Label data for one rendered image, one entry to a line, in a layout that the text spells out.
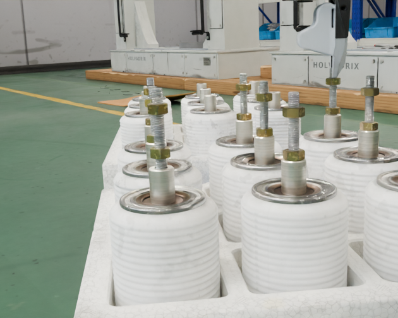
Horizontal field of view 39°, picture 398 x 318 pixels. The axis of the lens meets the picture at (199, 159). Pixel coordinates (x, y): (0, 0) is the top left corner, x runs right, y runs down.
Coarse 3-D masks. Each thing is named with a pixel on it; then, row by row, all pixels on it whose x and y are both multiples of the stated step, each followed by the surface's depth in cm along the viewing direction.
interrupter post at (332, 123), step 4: (324, 116) 74; (328, 116) 73; (332, 116) 73; (336, 116) 73; (340, 116) 73; (324, 120) 74; (328, 120) 73; (332, 120) 73; (336, 120) 73; (340, 120) 73; (324, 124) 74; (328, 124) 73; (332, 124) 73; (336, 124) 73; (340, 124) 73; (324, 128) 74; (328, 128) 73; (332, 128) 73; (336, 128) 73; (340, 128) 73; (324, 132) 74; (328, 132) 74; (332, 132) 73; (336, 132) 73; (340, 132) 74; (324, 136) 74; (328, 136) 74; (332, 136) 73; (336, 136) 73; (340, 136) 74
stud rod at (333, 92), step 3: (330, 69) 72; (330, 72) 72; (330, 75) 72; (330, 87) 73; (333, 87) 72; (336, 87) 73; (330, 90) 73; (333, 90) 73; (336, 90) 73; (330, 93) 73; (333, 93) 73; (336, 93) 73; (330, 96) 73; (333, 96) 73; (336, 96) 73; (330, 99) 73; (333, 99) 73; (336, 99) 73; (330, 102) 73; (333, 102) 73; (330, 105) 73; (333, 105) 73; (336, 105) 73; (330, 114) 74; (333, 114) 73; (336, 114) 74
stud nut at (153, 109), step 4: (148, 104) 47; (152, 104) 47; (156, 104) 47; (160, 104) 47; (164, 104) 47; (148, 108) 47; (152, 108) 47; (156, 108) 46; (160, 108) 47; (164, 108) 47; (148, 112) 47; (152, 112) 47; (156, 112) 47; (160, 112) 47; (164, 112) 47
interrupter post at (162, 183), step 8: (152, 168) 48; (168, 168) 48; (152, 176) 48; (160, 176) 48; (168, 176) 48; (152, 184) 48; (160, 184) 48; (168, 184) 48; (152, 192) 48; (160, 192) 48; (168, 192) 48; (152, 200) 48; (160, 200) 48; (168, 200) 48
